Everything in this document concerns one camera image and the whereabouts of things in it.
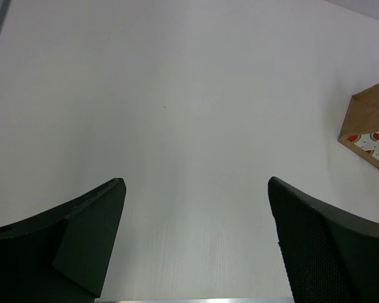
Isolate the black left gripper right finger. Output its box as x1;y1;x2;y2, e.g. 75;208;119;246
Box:
268;177;379;302

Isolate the jute watermelon canvas bag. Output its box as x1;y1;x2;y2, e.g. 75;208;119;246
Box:
338;83;379;170

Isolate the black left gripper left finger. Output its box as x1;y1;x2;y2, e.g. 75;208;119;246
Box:
0;178;126;302

